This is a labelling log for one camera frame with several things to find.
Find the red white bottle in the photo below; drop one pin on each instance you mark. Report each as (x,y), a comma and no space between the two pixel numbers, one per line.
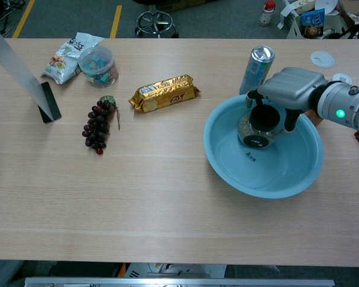
(267,15)

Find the blue snack bag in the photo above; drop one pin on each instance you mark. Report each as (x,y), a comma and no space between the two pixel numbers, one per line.
(312,24)

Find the white round plate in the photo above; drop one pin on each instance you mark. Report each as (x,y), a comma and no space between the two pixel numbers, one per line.
(326,5)

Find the clear tub with clips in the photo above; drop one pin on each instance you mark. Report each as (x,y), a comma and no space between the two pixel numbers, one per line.
(98,65)

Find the white storage box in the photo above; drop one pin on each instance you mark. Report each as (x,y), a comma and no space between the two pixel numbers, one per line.
(333,22)

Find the gold foil biscuit pack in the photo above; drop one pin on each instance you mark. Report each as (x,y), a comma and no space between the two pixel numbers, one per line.
(164,94)

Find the glass jar black lid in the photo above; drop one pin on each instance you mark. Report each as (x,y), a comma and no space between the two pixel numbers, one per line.
(263,119)

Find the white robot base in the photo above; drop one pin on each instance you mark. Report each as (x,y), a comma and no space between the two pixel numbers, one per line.
(173,270)

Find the black tripod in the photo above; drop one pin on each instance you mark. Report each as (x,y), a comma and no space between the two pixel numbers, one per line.
(357,28)

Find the white snack bag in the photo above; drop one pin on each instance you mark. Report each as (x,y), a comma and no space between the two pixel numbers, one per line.
(63,59)

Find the white paper strip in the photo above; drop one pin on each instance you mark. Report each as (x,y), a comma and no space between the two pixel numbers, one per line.
(284,13)

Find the aluminium rail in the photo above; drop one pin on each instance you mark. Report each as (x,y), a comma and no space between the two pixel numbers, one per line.
(179,282)

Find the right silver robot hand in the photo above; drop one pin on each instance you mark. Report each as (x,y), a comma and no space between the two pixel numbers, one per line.
(293,86)

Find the light blue plastic bowl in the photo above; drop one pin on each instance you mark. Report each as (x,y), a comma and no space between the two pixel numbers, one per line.
(257,170)

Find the black phone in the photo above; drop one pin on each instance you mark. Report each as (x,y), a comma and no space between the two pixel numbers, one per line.
(51,101)

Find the grey flat board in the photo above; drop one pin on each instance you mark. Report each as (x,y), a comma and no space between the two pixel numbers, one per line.
(15,68)

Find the dark purple grape bunch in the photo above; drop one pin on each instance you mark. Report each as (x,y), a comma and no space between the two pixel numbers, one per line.
(97,125)

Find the chrome stool base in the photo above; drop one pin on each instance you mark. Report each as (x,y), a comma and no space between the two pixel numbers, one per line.
(155,22)

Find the grey fabric cover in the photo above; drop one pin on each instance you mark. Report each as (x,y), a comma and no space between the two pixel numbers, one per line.
(3,273)

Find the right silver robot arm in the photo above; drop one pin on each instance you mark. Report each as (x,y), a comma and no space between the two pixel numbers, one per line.
(344,104)

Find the blue drink can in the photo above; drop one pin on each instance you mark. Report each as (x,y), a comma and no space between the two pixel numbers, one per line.
(255,68)

